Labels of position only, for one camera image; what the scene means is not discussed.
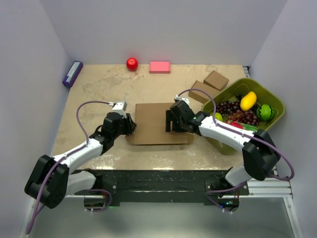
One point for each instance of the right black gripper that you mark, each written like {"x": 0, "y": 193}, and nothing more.
{"x": 170, "y": 117}

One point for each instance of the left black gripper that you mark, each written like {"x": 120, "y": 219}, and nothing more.
{"x": 130, "y": 125}

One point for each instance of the large brown cardboard box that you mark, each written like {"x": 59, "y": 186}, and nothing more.
{"x": 150, "y": 129}

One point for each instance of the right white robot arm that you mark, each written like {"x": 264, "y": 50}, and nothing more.
{"x": 258, "y": 157}

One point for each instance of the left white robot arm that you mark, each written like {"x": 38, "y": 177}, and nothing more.
{"x": 49, "y": 178}

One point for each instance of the small brown box left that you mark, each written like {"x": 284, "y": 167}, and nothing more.
{"x": 200, "y": 96}

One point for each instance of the small brown box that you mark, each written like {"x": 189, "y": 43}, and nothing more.
{"x": 200, "y": 96}
{"x": 216, "y": 80}

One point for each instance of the pink flat box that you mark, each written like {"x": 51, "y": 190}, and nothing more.
{"x": 159, "y": 67}

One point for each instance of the small brown box right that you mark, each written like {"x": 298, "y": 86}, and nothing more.
{"x": 216, "y": 80}

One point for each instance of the purple flat box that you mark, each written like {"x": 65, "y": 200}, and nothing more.
{"x": 72, "y": 74}

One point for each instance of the green lime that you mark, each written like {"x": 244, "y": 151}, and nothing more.
{"x": 218, "y": 117}

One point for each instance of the red apple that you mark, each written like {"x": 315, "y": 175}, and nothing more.
{"x": 132, "y": 64}

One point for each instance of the purple grapes bunch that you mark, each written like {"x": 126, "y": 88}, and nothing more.
{"x": 231, "y": 111}

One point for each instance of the red toy pepper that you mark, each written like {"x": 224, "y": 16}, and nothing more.
{"x": 235, "y": 124}

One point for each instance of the yellow mango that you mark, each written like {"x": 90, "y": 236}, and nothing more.
{"x": 248, "y": 101}

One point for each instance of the toy watermelon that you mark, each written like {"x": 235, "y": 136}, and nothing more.
{"x": 265, "y": 112}

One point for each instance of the olive green plastic bin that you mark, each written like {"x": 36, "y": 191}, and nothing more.
{"x": 244, "y": 86}

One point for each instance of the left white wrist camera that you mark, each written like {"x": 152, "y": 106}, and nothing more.
{"x": 119, "y": 107}

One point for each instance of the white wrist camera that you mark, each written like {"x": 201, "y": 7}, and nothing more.
{"x": 179, "y": 98}
{"x": 119, "y": 107}

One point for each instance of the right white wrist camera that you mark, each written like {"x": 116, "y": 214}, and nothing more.
{"x": 179, "y": 98}

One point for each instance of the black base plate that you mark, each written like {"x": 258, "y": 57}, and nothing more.
{"x": 150, "y": 186}

